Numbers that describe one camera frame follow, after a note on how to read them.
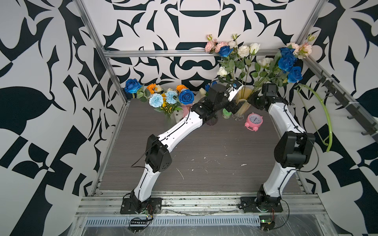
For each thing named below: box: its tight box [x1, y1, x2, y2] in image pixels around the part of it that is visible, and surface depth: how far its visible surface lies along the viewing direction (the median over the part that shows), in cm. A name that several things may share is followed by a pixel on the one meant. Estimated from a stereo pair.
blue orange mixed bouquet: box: [124, 78, 195, 117], surface depth 73 cm
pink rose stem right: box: [284, 33, 317, 59], surface depth 79 cm
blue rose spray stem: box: [277, 47, 303, 84], surface depth 67 cm
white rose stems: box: [217, 33, 274, 99], surface depth 88 cm
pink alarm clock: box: [244, 112, 264, 132], surface depth 107 cm
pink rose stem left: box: [204, 34, 229, 54], surface depth 87 cm
